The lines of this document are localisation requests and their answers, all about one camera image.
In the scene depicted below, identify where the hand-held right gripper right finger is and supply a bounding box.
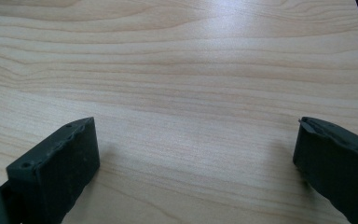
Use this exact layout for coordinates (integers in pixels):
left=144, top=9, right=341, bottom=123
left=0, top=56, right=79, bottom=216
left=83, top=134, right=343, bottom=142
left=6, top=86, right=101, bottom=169
left=293, top=117, right=358, bottom=224

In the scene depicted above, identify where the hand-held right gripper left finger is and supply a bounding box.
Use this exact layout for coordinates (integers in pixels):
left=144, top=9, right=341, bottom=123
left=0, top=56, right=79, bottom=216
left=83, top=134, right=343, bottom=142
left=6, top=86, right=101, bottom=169
left=0, top=117, right=101, bottom=224

